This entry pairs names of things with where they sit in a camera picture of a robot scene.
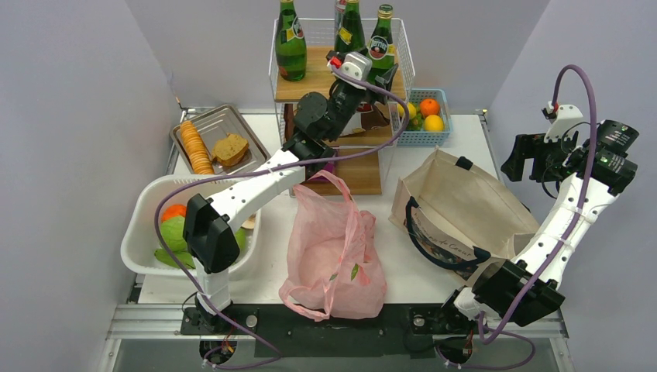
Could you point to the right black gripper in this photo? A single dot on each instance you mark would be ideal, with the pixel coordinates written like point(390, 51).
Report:
point(532, 146)

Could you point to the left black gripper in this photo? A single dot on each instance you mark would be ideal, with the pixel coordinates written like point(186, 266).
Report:
point(370, 94)

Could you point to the beige canvas tote bag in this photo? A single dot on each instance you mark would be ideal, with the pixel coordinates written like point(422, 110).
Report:
point(459, 217)

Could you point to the pink plastic grocery bag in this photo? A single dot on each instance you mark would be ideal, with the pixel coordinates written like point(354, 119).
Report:
point(333, 270)

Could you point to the purple snack packet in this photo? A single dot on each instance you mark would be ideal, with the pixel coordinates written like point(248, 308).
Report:
point(329, 168)

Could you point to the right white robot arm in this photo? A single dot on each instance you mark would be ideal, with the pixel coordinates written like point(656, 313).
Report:
point(591, 176)

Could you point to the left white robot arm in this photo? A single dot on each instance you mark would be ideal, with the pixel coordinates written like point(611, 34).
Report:
point(212, 222)

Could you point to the white brown snack bag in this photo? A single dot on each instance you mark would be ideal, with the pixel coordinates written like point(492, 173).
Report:
point(353, 126)

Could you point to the right green glass bottle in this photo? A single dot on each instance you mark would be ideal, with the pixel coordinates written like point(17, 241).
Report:
point(349, 34)

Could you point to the green glass bottle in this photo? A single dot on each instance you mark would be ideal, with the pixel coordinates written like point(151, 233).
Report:
point(289, 43)
point(349, 34)

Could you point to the blue plastic basket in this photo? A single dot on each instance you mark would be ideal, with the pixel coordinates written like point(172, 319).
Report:
point(424, 138)

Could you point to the green grapes bunch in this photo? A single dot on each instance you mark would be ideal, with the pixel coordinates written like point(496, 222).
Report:
point(416, 124)

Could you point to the left green glass bottle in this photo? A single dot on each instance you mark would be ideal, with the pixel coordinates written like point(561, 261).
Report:
point(289, 43)

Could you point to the orange fruit in basket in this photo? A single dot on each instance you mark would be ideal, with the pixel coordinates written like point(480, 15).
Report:
point(429, 106)

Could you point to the yellow lemon in basket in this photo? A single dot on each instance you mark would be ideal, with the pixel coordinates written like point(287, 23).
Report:
point(433, 123)

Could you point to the slice of brown bread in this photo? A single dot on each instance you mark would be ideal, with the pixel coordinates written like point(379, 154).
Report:
point(229, 151)

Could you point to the metal tray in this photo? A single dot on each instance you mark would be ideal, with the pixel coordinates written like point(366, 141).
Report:
point(215, 124)

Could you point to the stack of round crackers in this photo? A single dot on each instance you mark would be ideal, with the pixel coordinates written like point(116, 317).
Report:
point(195, 149)

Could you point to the orange tomato in basin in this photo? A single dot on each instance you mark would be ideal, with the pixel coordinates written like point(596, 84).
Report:
point(177, 210)

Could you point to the green cabbage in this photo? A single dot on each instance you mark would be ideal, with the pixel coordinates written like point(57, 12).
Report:
point(172, 232)

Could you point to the green leafy vegetable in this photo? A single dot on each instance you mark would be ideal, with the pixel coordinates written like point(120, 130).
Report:
point(183, 256)

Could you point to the white plastic basin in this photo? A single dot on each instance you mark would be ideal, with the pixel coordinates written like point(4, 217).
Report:
point(140, 241)

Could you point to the white wire shelf rack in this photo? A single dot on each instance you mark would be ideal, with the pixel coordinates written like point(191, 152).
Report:
point(363, 175)

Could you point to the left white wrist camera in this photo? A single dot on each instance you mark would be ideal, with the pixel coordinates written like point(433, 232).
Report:
point(352, 67)

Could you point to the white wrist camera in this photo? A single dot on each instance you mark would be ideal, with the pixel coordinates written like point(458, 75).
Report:
point(352, 67)
point(563, 120)

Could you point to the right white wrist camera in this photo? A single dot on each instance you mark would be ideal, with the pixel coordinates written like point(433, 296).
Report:
point(563, 120)

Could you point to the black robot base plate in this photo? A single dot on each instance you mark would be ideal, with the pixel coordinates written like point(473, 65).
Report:
point(399, 329)

